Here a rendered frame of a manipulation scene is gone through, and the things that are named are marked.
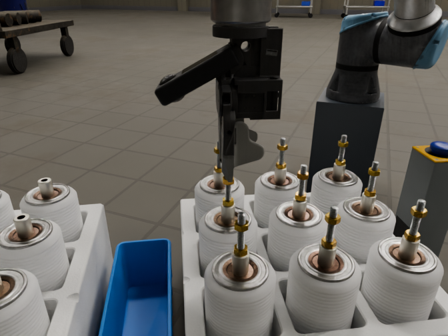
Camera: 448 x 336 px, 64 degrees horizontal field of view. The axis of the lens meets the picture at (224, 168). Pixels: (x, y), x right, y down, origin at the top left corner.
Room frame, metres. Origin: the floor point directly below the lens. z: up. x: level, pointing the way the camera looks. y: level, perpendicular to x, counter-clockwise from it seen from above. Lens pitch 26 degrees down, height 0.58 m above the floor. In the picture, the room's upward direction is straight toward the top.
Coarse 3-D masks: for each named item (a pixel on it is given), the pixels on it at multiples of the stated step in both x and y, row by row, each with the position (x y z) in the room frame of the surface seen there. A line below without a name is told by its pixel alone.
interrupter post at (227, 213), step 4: (224, 208) 0.48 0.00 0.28; (228, 208) 0.48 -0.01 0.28; (232, 208) 0.48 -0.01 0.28; (224, 212) 0.48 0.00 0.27; (228, 212) 0.48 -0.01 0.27; (232, 212) 0.48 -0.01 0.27; (224, 216) 0.48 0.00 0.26; (228, 216) 0.48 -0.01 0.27; (232, 216) 0.48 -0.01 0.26; (224, 220) 0.48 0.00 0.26; (228, 220) 0.48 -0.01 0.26; (232, 220) 0.48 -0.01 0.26
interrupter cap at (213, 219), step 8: (216, 208) 0.51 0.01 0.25; (240, 208) 0.51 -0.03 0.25; (208, 216) 0.49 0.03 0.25; (216, 216) 0.49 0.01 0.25; (248, 216) 0.49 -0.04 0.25; (208, 224) 0.47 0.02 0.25; (216, 224) 0.47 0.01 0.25; (224, 224) 0.47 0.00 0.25; (232, 224) 0.47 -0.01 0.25; (224, 232) 0.45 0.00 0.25; (232, 232) 0.45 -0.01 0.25
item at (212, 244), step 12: (204, 216) 0.50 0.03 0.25; (252, 216) 0.50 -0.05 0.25; (204, 228) 0.47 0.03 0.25; (252, 228) 0.47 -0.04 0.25; (204, 240) 0.46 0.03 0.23; (216, 240) 0.44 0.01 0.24; (228, 240) 0.44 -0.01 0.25; (252, 240) 0.46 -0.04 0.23; (204, 252) 0.46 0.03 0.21; (216, 252) 0.44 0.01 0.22; (204, 264) 0.46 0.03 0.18
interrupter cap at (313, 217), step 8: (280, 208) 0.52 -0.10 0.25; (288, 208) 0.52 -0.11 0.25; (312, 208) 0.52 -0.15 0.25; (280, 216) 0.49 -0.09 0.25; (288, 216) 0.49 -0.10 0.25; (312, 216) 0.49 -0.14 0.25; (320, 216) 0.49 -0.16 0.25; (288, 224) 0.47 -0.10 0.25; (296, 224) 0.47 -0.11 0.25; (304, 224) 0.47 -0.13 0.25; (312, 224) 0.47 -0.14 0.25
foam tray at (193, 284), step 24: (192, 216) 0.60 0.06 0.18; (192, 240) 0.53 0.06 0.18; (264, 240) 0.55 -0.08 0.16; (192, 264) 0.46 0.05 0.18; (192, 288) 0.41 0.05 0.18; (360, 288) 0.45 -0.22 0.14; (192, 312) 0.36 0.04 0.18; (288, 312) 0.37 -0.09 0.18; (360, 312) 0.37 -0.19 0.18; (432, 312) 0.38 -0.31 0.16
